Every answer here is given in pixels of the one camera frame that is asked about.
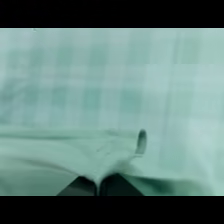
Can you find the white shirt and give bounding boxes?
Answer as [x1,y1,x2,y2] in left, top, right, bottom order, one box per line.
[0,123,224,197]

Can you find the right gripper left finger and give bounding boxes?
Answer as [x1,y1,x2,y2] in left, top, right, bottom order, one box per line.
[56,175,98,197]

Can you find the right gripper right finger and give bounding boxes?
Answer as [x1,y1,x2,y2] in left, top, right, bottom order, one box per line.
[99,172,145,197]

